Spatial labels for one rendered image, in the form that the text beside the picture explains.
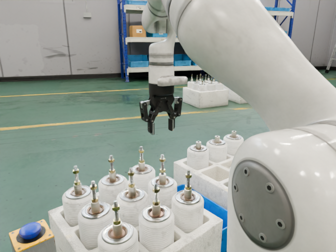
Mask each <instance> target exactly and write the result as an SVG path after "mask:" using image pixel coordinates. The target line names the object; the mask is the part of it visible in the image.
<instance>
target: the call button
mask: <svg viewBox="0 0 336 252"><path fill-rule="evenodd" d="M41 229H42V227H41V224H40V223H38V222H30V223H27V224H25V225H24V226H23V227H21V228H20V230H19V235H20V237H22V238H23V239H26V240H29V239H33V238H35V237H36V236H38V235H39V233H40V231H41Z"/></svg>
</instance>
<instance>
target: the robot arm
mask: <svg viewBox="0 0 336 252"><path fill-rule="evenodd" d="M141 22H142V26H143V28H144V30H145V31H146V32H148V33H151V34H165V33H166V34H167V37H166V39H165V40H163V41H160V42H155V43H152V44H151V45H150V46H149V70H148V90H149V99H148V100H146V101H140V102H139V107H140V114H141V119H142V120H143V121H145V122H147V128H148V129H147V130H148V132H149V133H150V134H151V135H154V134H155V123H154V121H155V118H156V116H157V115H158V113H161V112H167V114H168V116H169V119H168V129H169V130H170V131H173V130H174V128H175V118H176V117H179V116H180V115H181V110H182V101H183V99H182V98H181V97H178V96H176V97H174V95H173V94H174V86H175V85H185V84H188V78H187V77H186V76H175V72H174V46H175V40H176V36H177V38H178V40H179V42H180V44H181V46H182V48H183V49H184V51H185V53H186V54H187V55H188V57H189V58H190V59H191V60H192V61H193V62H194V63H195V64H196V65H198V66H199V67H200V68H201V69H202V70H204V71H205V72H206V73H208V74H209V75H210V76H212V77H213V78H215V79H216V80H217V81H219V82H220V83H222V84H223V85H224V86H226V87H227V88H229V89H230V90H232V91H233V92H235V93H236V94H237V95H239V96H240V97H241V98H243V99H244V100H245V101H246V102H247V103H248V104H250V105H251V106H252V107H253V108H254V110H255V111H256V112H257V113H258V114H259V116H260V117H261V118H262V119H263V121H264V122H265V124H266V125H267V127H268V128H269V130H270V131H269V132H264V133H259V134H256V135H253V136H251V137H249V138H248V139H246V140H245V141H244V142H243V143H242V144H241V145H240V146H239V148H238V149H237V151H236V153H235V155H234V157H233V160H232V163H231V167H230V171H229V179H228V195H227V249H226V251H227V252H336V88H335V87H334V86H333V85H332V84H331V83H330V82H329V81H328V80H327V79H326V78H324V77H323V76H322V74H321V73H320V72H319V71H318V70H317V69H316V68H315V67H314V66H313V65H312V64H311V63H310V62H309V61H308V60H307V59H306V58H305V56H304V55H303V54H302V53H301V51H300V50H299V49H298V48H297V46H296V45H295V44H294V43H293V41H292V40H291V39H290V37H289V36H288V35H287V34H286V33H285V31H284V30H283V29H282V28H281V26H280V25H279V24H278V23H277V22H276V20H275V19H274V18H273V17H272V16H271V15H270V13H269V12H268V11H267V10H266V9H265V7H264V6H263V5H262V3H261V2H260V0H147V4H146V6H145V7H144V10H143V12H142V17H141ZM173 102H174V109H173V107H172V104H173ZM149 105H150V106H151V107H150V110H149V114H148V109H147V108H148V107H149Z"/></svg>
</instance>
